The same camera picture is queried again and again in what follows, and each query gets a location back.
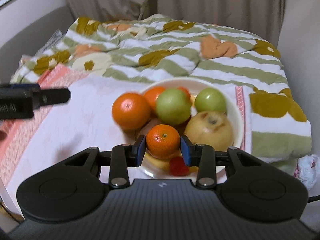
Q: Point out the cherry tomato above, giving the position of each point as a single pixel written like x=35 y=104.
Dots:
x=177 y=167

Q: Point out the white plastic bag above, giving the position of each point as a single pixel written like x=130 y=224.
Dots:
x=307 y=170

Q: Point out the pink floral tablecloth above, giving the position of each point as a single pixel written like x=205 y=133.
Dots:
x=55 y=133

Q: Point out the brown kiwi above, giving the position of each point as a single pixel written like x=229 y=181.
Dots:
x=147 y=127

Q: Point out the large orange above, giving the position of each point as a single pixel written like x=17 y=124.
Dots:
x=131 y=111
x=151 y=96

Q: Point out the beige curtain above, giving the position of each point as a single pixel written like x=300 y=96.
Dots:
x=261 y=17

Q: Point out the green apple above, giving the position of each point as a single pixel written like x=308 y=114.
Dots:
x=173 y=107
x=210 y=99

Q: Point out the grey sofa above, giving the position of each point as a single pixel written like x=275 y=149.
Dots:
x=32 y=38

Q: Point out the yellow red apple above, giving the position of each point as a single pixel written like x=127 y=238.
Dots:
x=210 y=128

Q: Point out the small mandarin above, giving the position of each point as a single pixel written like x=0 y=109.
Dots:
x=185 y=91
x=163 y=141

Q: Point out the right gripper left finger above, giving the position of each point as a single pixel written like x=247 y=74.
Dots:
x=122 y=157

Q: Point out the green striped floral blanket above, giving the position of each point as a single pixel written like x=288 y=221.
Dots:
x=160 y=47

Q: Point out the cream bowl yellow cartoon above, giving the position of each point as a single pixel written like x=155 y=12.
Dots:
x=235 y=102

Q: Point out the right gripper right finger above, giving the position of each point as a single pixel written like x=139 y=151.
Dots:
x=203 y=157

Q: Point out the grey patterned pillow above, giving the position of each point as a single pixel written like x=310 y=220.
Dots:
x=53 y=40

